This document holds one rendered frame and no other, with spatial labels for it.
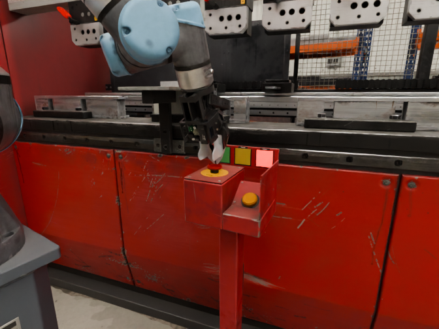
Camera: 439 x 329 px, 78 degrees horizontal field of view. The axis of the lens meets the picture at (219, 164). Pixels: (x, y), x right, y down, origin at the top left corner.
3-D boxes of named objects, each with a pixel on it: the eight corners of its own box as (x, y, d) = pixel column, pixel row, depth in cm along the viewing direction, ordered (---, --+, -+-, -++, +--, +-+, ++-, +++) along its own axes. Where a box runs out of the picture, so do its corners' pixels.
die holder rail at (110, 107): (36, 115, 132) (33, 95, 130) (48, 114, 138) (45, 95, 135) (120, 119, 116) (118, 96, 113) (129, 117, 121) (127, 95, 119)
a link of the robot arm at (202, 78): (185, 61, 60) (219, 59, 56) (190, 81, 62) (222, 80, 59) (167, 72, 54) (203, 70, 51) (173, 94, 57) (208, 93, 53)
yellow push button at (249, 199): (241, 207, 69) (240, 203, 68) (245, 195, 71) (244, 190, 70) (255, 210, 68) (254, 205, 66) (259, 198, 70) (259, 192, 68)
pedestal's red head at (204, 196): (184, 221, 70) (181, 153, 65) (211, 200, 84) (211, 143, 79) (259, 238, 62) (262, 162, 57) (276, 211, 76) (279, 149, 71)
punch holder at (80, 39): (72, 45, 113) (66, 1, 109) (88, 48, 121) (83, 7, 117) (100, 43, 108) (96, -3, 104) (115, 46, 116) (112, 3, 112)
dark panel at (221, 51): (112, 106, 180) (105, 33, 169) (114, 106, 182) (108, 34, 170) (286, 109, 142) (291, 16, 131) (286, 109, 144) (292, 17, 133)
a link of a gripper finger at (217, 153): (208, 174, 67) (201, 142, 62) (218, 160, 71) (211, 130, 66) (220, 175, 66) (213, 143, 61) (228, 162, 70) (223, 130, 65)
